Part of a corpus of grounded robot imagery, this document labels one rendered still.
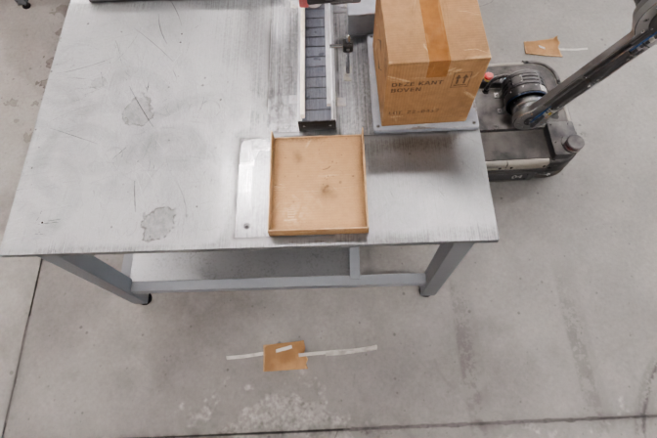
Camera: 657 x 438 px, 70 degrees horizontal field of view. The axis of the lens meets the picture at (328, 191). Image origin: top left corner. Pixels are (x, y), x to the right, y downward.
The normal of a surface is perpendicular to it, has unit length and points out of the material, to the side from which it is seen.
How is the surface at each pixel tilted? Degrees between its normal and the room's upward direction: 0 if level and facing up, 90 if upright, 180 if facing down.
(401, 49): 0
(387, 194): 0
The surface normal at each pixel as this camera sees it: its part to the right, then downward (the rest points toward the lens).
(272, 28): -0.04, -0.42
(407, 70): 0.04, 0.91
